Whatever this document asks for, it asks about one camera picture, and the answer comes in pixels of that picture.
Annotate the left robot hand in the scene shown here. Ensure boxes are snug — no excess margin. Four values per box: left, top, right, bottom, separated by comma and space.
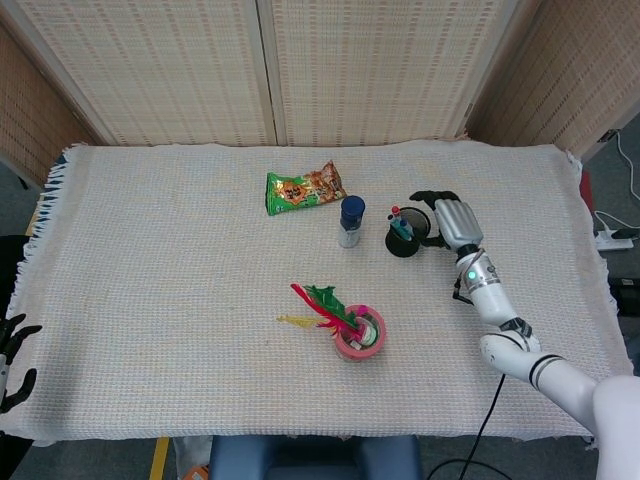
0, 313, 44, 415

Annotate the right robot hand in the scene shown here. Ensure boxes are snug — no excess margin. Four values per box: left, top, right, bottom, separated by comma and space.
408, 190, 485, 251

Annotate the blue marker pen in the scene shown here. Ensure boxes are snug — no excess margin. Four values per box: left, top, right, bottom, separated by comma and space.
387, 213, 409, 241

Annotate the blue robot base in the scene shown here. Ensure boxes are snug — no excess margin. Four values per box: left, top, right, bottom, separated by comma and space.
208, 434, 424, 480

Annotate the green white marker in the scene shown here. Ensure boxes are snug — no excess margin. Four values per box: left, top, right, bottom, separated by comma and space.
391, 204, 414, 240

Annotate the black mesh pen holder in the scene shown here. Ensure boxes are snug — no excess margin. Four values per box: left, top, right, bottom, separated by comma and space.
384, 206, 432, 259

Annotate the white bottle with blue cap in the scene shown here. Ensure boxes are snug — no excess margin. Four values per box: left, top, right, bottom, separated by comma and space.
337, 195, 367, 249

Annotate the orange snack bag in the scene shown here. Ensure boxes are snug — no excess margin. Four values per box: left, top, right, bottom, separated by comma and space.
303, 159, 348, 205

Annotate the colourful feather shuttlecock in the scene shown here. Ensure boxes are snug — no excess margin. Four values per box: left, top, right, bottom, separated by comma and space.
276, 283, 381, 351

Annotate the white power strip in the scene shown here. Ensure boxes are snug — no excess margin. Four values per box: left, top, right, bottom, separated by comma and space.
594, 227, 635, 252

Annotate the red tape roll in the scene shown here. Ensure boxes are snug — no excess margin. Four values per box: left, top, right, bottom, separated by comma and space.
333, 304, 387, 360

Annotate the cream woven tablecloth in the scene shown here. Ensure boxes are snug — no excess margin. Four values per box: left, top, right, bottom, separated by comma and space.
0, 139, 634, 449

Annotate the woven folding screen panel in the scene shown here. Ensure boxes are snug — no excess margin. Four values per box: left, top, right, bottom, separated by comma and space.
0, 19, 107, 187
464, 0, 640, 157
257, 0, 544, 148
0, 0, 279, 148

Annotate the green snack bag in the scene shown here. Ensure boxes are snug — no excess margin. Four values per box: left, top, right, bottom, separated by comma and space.
265, 172, 322, 217

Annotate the white power cable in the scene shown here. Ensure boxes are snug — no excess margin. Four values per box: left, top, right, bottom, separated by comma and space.
592, 128, 640, 236

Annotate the black cable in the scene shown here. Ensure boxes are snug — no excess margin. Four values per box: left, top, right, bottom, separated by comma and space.
429, 372, 506, 480

